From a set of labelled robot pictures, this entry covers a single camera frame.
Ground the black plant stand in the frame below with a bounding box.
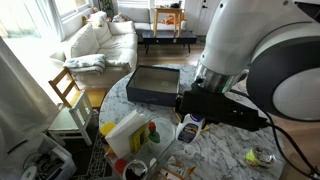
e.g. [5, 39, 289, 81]
[99, 0, 115, 18]

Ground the orange snack bag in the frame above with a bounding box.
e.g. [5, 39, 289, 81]
[159, 155, 196, 180]

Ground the patterned cushion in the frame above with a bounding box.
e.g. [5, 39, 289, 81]
[111, 13, 132, 24]

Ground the grey curtain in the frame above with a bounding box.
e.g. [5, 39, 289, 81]
[0, 36, 61, 158]

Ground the red round lid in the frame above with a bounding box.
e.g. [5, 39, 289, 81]
[113, 158, 128, 175]

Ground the white door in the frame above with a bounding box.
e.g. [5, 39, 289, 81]
[194, 0, 221, 37]

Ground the wooden chair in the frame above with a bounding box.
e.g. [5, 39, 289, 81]
[48, 66, 108, 109]

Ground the floral cushion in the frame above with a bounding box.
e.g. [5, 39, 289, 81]
[87, 10, 108, 28]

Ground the grey white blanket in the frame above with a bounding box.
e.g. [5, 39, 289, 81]
[63, 53, 107, 75]

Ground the small white cup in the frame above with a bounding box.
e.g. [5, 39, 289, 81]
[184, 143, 197, 157]

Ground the white paper bag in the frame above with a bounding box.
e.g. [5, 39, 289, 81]
[104, 110, 149, 160]

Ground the toilet paper roll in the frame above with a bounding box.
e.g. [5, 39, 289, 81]
[20, 165, 38, 180]

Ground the white two-seat sofa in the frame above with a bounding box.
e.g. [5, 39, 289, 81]
[117, 6, 188, 33]

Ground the dark doormat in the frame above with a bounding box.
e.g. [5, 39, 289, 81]
[196, 35, 210, 46]

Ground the black coffee table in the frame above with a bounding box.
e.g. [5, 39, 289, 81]
[141, 29, 198, 55]

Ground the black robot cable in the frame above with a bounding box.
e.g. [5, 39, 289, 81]
[229, 88, 320, 179]

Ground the grey storage bin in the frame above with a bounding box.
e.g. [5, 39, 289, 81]
[0, 133, 78, 180]

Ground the wooden stool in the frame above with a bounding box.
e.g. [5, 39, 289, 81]
[152, 7, 185, 38]

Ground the dark blue cardboard box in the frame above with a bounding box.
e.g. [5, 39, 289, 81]
[125, 64, 181, 108]

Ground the red green toy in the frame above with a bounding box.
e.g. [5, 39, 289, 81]
[147, 121, 161, 144]

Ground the white container with blue lid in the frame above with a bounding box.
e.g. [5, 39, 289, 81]
[175, 113, 206, 144]

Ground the yellow round lid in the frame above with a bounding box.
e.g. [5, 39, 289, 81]
[99, 121, 117, 138]

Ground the yellow box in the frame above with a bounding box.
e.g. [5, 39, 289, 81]
[129, 122, 150, 154]

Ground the white chair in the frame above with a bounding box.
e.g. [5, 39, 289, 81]
[47, 91, 95, 147]

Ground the patterned rug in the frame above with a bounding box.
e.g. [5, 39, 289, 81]
[71, 133, 113, 180]

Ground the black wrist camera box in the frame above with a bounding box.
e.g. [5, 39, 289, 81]
[229, 103, 270, 132]

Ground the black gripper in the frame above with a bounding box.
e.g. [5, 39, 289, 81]
[175, 83, 234, 124]

